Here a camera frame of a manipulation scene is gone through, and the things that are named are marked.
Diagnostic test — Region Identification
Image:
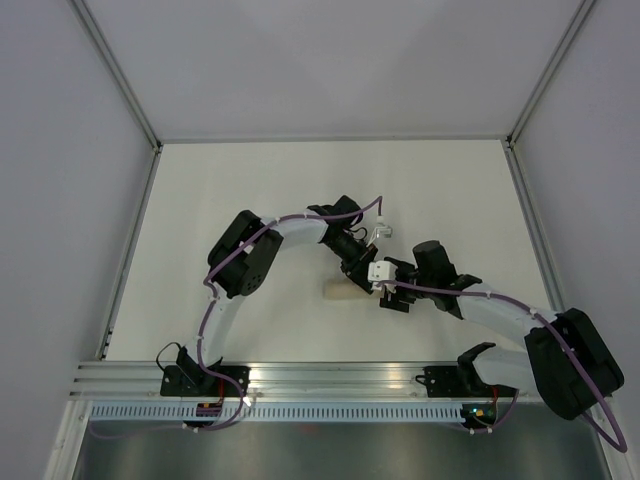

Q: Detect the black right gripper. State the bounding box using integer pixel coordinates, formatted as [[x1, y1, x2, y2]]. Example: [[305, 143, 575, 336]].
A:
[[379, 259, 434, 313]]

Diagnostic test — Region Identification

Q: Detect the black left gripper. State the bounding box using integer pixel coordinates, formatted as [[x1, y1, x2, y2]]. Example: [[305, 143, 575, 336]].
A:
[[325, 234, 378, 296]]

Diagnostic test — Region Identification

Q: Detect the beige cloth napkin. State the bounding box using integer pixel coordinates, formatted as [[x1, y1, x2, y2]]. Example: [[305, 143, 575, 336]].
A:
[[322, 281, 371, 301]]

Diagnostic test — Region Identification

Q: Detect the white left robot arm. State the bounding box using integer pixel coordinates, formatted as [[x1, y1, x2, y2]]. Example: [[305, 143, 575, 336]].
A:
[[160, 195, 382, 397]]

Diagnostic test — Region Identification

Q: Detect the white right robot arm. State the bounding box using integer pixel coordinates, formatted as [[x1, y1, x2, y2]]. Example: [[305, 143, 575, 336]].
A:
[[368, 240, 624, 420]]

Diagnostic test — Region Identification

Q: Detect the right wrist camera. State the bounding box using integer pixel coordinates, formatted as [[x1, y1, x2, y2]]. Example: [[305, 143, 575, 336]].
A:
[[367, 260, 398, 292]]

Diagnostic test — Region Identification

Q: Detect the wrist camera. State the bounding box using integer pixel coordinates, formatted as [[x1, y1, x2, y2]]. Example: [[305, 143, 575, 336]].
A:
[[367, 260, 398, 292], [369, 215, 393, 244]]

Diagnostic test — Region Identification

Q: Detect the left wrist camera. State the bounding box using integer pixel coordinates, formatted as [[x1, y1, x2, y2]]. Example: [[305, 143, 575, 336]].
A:
[[369, 215, 393, 244]]

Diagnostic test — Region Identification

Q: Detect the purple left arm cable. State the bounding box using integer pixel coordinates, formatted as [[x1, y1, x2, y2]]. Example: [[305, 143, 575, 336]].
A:
[[202, 195, 386, 434]]

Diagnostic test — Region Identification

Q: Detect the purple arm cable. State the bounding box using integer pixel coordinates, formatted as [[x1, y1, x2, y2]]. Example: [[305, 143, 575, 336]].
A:
[[374, 279, 629, 454], [202, 195, 386, 434]]

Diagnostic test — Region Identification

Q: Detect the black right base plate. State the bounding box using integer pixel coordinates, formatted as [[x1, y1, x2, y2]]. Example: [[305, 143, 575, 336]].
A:
[[414, 365, 515, 399]]

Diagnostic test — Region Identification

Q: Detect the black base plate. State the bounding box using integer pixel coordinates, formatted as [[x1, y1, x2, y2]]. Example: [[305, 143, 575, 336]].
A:
[[414, 365, 515, 399], [160, 364, 250, 398]]

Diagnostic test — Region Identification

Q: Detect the right aluminium frame post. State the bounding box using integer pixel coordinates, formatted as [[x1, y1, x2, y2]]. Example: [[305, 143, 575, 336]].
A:
[[504, 0, 599, 149]]

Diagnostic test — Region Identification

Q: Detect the aluminium frame post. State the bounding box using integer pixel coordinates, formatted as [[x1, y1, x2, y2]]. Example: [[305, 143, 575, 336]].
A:
[[69, 0, 164, 152], [504, 0, 599, 149]]

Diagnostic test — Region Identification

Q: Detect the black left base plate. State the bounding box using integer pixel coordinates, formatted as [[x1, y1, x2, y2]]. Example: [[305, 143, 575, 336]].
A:
[[160, 364, 250, 398]]

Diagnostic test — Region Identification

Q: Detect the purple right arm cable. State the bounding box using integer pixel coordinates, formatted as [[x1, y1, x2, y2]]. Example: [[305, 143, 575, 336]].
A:
[[374, 279, 629, 454]]

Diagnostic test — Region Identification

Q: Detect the left aluminium frame post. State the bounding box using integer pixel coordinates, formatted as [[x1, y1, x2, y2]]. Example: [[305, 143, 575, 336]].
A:
[[69, 0, 164, 152]]

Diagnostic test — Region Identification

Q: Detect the aluminium mounting rail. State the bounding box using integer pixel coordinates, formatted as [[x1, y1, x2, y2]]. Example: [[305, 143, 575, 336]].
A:
[[68, 360, 615, 401]]

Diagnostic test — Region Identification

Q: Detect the white slotted cable duct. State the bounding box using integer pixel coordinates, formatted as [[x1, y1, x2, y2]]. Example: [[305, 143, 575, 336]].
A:
[[90, 401, 463, 423]]

